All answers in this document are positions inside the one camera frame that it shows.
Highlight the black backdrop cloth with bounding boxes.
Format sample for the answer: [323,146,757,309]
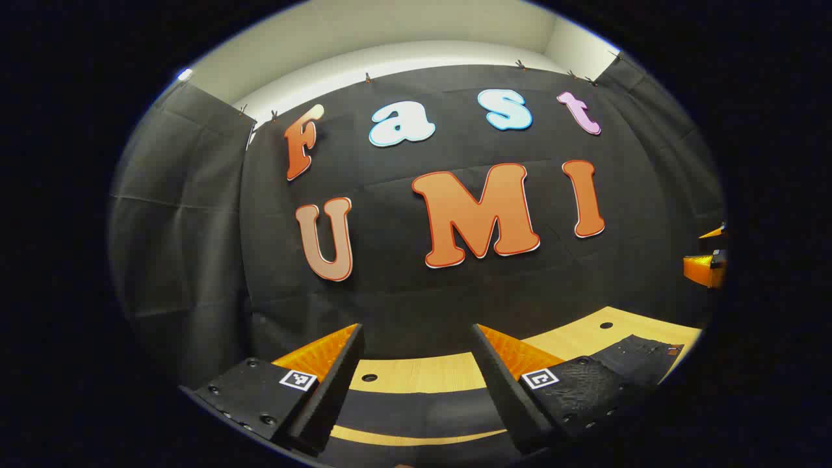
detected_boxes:
[109,55,725,391]

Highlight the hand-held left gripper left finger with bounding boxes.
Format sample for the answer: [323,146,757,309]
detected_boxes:
[192,323,365,457]

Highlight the dark blue jeans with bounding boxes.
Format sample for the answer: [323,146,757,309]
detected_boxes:
[325,334,684,468]

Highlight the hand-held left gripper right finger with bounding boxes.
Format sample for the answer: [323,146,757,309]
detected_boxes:
[471,323,657,457]

